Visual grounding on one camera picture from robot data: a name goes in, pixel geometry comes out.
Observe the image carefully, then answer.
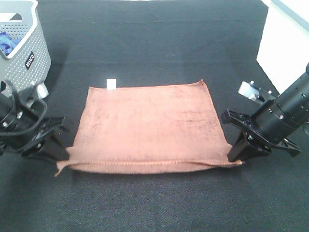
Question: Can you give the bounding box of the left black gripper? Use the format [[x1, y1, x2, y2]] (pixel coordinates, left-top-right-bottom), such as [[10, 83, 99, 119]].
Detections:
[[14, 117, 69, 161]]

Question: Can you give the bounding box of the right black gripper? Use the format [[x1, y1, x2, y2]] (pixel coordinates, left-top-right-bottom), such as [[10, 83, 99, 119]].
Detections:
[[221, 109, 301, 162]]

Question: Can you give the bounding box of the brown microfiber towel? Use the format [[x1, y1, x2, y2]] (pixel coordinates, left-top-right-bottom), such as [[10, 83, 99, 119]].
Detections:
[[56, 80, 242, 174]]

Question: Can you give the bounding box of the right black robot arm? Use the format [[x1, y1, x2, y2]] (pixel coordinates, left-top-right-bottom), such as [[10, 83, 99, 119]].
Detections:
[[221, 71, 309, 162]]

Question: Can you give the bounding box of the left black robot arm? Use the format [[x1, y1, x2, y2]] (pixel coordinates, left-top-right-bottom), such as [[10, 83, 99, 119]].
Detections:
[[0, 80, 69, 161]]

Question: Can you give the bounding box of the grey perforated laundry basket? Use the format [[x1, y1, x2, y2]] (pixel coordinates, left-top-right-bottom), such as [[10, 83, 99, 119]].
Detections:
[[0, 0, 51, 105]]

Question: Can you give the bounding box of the white storage bin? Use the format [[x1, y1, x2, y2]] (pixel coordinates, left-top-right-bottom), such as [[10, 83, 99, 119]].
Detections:
[[256, 0, 309, 93]]

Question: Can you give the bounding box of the blue cloth in basket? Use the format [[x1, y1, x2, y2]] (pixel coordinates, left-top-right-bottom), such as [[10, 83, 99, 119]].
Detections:
[[0, 32, 21, 56]]

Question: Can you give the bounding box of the black table cover cloth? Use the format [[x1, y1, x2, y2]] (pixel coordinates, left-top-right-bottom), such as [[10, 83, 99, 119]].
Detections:
[[0, 0, 309, 232]]

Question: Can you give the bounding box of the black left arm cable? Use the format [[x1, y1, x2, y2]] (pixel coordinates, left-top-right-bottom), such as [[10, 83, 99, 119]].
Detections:
[[0, 79, 48, 136]]

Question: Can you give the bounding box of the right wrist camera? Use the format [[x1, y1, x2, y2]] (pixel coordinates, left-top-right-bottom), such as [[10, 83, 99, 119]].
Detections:
[[238, 81, 275, 104]]

